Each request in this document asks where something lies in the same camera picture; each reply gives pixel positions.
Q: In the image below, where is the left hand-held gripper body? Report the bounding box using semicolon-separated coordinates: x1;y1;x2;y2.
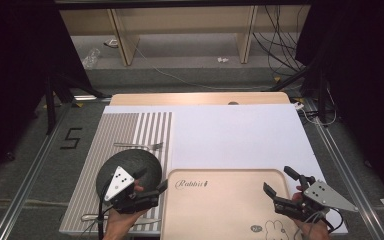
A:
104;165;160;215

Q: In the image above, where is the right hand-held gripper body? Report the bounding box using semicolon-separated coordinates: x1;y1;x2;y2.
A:
273;176;359;223

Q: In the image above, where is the black round plate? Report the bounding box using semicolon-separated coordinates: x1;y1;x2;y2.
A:
95;148;163;209

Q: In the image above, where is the silver fork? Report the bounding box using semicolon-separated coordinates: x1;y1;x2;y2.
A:
113;141;165;152

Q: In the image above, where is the beige tray with rabbit print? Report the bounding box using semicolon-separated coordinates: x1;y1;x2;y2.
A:
159;168;303;240

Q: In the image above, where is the person's right hand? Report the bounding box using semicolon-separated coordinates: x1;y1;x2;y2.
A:
291;186;332;240

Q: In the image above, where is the person's left hand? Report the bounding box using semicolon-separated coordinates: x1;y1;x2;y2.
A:
103;180;148;240

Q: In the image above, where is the grey striped placemat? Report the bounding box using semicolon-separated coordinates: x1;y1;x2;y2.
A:
59;111;174;234

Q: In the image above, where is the white board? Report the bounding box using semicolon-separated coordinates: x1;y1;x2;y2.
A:
102;103;349;235

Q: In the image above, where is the black metal stand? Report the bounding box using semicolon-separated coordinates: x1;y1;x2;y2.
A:
44;73;113;135
268;56;330;123

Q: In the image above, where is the light wooden table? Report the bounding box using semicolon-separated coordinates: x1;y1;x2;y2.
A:
109;92;292;107

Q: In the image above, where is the black curtain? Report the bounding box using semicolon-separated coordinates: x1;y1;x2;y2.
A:
0;0;94;189
294;0;384;212

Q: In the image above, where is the clear plastic wrapper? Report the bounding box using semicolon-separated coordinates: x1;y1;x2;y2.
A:
81;48;101;70

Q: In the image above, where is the light wooden shelf unit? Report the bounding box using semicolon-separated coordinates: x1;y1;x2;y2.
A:
59;4;312;67

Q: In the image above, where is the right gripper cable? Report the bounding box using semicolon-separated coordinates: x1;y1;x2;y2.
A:
293;208;345;240

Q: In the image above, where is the aluminium floor rail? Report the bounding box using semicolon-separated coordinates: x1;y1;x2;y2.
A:
0;102;73;240
301;98;384;240

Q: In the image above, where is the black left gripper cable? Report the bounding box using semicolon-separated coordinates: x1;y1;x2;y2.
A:
97;179;113;240

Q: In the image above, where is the thin grey cable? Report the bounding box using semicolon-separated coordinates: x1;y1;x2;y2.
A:
79;206;116;240

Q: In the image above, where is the white plug with cable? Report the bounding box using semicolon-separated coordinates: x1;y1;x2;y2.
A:
293;83;338;127

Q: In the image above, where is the bundle of black cables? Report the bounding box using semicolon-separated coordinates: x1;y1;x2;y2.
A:
251;4;310;78

